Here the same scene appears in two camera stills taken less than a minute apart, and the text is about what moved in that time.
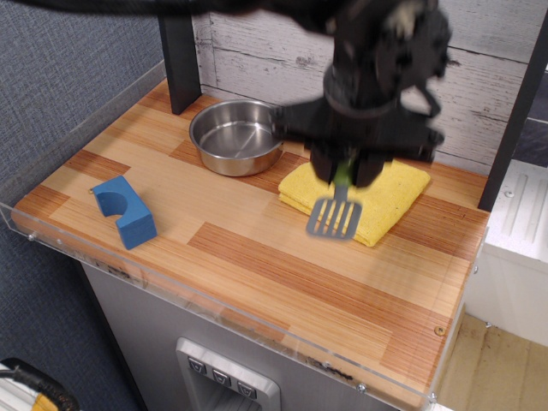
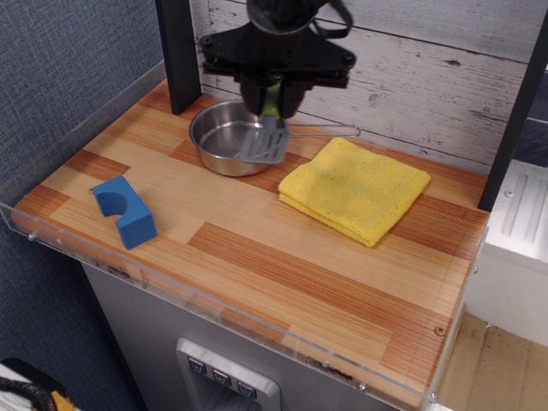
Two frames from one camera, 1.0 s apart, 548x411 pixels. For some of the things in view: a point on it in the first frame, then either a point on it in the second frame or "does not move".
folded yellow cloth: x=383 y=205 does not move
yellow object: x=43 y=404 → x=62 y=403
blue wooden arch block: x=137 y=223 does not move
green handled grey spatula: x=336 y=217 → x=268 y=143
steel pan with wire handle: x=235 y=138 does not move
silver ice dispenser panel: x=213 y=382 does not move
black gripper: x=328 y=126 → x=251 y=55
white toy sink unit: x=508 y=289 does not move
